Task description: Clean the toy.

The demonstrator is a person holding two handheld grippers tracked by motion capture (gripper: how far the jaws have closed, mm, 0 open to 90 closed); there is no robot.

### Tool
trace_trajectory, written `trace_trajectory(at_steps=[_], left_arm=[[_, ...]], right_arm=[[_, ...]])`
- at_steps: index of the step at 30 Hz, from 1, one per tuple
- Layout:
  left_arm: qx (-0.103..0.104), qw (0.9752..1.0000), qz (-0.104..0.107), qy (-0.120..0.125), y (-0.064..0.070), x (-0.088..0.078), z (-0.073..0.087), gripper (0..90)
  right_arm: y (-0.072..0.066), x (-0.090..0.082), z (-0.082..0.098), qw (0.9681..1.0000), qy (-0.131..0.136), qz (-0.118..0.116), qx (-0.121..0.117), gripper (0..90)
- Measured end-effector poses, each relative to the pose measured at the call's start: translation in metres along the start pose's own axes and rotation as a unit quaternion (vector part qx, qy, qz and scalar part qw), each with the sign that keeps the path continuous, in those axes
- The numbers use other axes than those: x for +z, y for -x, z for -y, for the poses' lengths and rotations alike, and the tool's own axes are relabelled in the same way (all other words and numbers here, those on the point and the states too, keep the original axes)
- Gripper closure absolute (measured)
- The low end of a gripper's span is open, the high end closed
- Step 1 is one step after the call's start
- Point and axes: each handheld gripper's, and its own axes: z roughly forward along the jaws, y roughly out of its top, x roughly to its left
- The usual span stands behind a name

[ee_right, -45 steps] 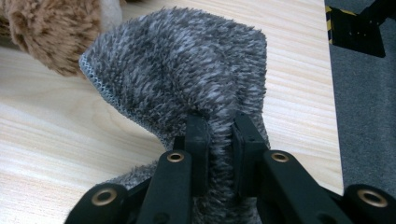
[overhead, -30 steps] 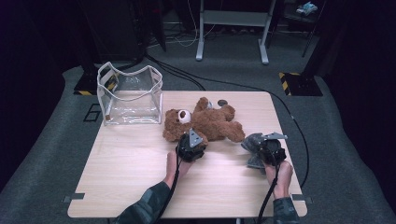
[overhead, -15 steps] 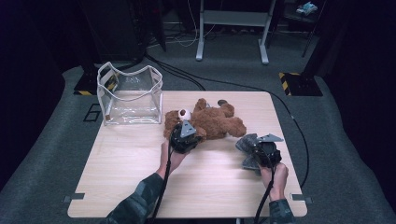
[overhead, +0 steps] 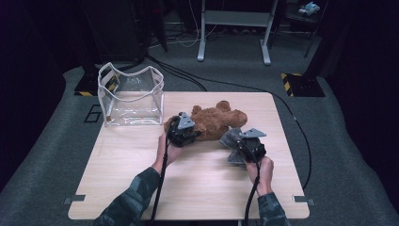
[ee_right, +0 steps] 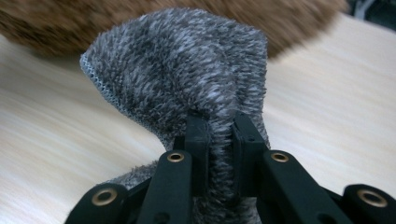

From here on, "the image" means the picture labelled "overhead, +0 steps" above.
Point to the person's right hand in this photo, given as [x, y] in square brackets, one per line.
[265, 175]

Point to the grey fluffy cloth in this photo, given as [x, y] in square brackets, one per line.
[229, 139]

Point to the black yellow striped base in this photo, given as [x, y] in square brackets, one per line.
[304, 86]
[87, 86]

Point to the grey table bracket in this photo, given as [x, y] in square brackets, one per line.
[302, 199]
[75, 198]

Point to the blue white bundle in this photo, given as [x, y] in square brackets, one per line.
[309, 8]

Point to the black cabinet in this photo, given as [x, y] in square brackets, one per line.
[116, 28]

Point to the person's left hand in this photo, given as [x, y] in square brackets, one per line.
[164, 153]

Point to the brown teddy bear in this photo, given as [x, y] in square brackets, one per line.
[216, 121]

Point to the white metal stand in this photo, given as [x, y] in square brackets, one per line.
[235, 18]

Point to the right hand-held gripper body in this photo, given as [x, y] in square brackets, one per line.
[252, 149]

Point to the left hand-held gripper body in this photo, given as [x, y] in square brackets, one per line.
[180, 135]

